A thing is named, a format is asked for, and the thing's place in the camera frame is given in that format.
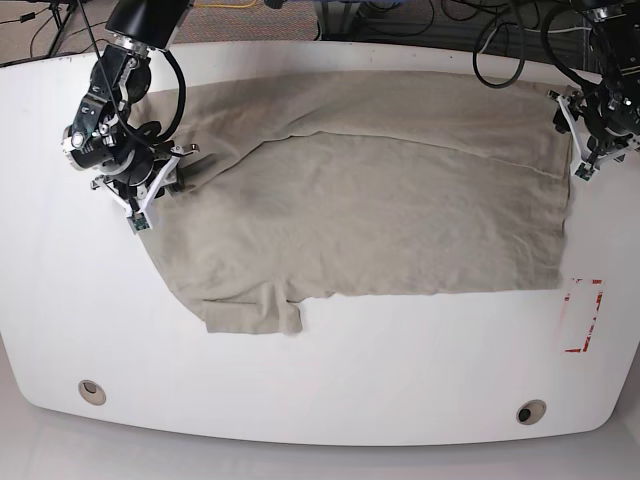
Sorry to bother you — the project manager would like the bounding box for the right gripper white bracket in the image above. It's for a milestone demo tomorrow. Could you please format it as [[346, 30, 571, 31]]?
[[91, 144, 200, 229]]

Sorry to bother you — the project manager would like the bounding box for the table cable grommet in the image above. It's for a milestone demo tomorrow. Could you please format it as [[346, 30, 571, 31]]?
[[78, 380, 106, 406], [516, 399, 547, 426]]

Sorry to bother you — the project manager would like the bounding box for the black tripod stand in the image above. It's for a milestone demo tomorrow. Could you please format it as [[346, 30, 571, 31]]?
[[45, 0, 77, 59]]

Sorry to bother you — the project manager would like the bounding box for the beige t-shirt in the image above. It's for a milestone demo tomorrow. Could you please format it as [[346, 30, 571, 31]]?
[[141, 71, 570, 334]]

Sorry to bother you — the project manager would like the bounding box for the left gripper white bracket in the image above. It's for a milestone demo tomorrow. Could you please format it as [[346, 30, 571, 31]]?
[[547, 90, 639, 178]]

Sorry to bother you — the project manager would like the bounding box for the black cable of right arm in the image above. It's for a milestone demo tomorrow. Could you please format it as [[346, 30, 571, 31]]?
[[74, 0, 201, 166]]

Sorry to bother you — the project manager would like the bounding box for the red tape rectangle marking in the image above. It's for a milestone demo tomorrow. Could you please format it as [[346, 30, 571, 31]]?
[[559, 278, 604, 354]]

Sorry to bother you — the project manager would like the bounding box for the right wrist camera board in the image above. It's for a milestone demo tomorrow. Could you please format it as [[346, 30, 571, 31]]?
[[127, 212, 152, 234]]

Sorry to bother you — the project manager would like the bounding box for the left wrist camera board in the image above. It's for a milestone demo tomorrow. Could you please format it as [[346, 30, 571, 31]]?
[[574, 163, 594, 181]]

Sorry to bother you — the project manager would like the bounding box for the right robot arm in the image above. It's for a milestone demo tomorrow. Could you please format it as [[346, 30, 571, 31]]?
[[62, 1, 199, 233]]

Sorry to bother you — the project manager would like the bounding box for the right table cable grommet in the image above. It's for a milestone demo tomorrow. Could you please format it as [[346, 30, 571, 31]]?
[[516, 399, 547, 426]]

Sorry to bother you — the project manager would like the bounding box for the left table cable grommet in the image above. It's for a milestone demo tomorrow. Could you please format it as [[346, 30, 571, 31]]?
[[78, 380, 106, 406]]

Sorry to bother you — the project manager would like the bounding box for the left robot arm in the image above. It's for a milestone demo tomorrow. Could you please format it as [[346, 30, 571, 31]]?
[[540, 1, 639, 181]]

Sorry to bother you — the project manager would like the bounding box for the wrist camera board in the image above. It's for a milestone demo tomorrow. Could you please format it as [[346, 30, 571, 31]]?
[[127, 212, 152, 234], [574, 163, 594, 181]]

